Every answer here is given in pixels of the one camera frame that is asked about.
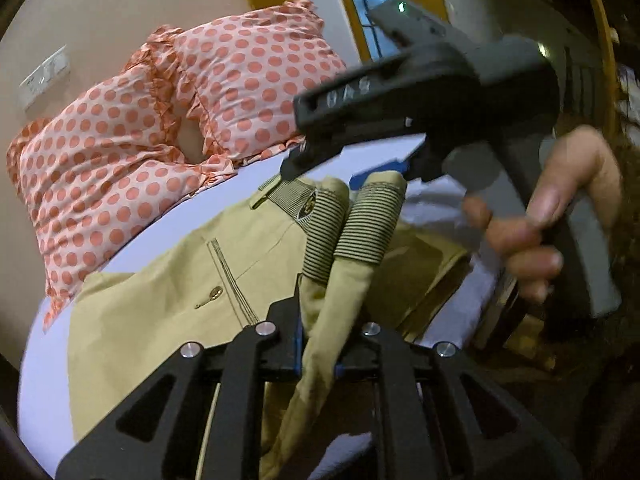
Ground polka dot pillow near window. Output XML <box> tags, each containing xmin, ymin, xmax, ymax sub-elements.
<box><xmin>170</xmin><ymin>0</ymin><xmax>346</xmax><ymax>166</ymax></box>

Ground polka dot pillow near switch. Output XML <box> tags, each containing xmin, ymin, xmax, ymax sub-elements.
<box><xmin>6</xmin><ymin>26</ymin><xmax>234</xmax><ymax>327</ymax></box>

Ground white wall switch plate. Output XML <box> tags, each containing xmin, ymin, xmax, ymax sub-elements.
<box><xmin>18</xmin><ymin>46</ymin><xmax>70</xmax><ymax>110</ymax></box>

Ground person's right hand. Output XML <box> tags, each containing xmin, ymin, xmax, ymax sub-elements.
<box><xmin>462</xmin><ymin>126</ymin><xmax>622</xmax><ymax>304</ymax></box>

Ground khaki pants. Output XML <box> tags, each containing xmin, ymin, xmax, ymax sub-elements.
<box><xmin>67</xmin><ymin>171</ymin><xmax>469</xmax><ymax>479</ymax></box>

